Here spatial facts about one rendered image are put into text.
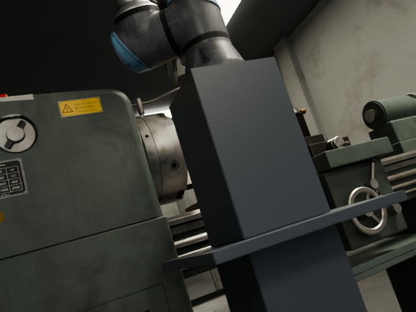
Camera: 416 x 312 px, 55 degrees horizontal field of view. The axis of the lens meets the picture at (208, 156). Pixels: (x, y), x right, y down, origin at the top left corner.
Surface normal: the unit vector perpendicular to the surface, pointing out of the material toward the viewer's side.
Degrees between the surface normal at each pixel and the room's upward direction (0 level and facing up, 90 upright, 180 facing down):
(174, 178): 130
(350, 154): 90
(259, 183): 90
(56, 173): 90
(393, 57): 90
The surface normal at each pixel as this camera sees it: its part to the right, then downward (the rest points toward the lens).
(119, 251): 0.37, -0.29
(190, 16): -0.29, -0.07
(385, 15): -0.91, 0.21
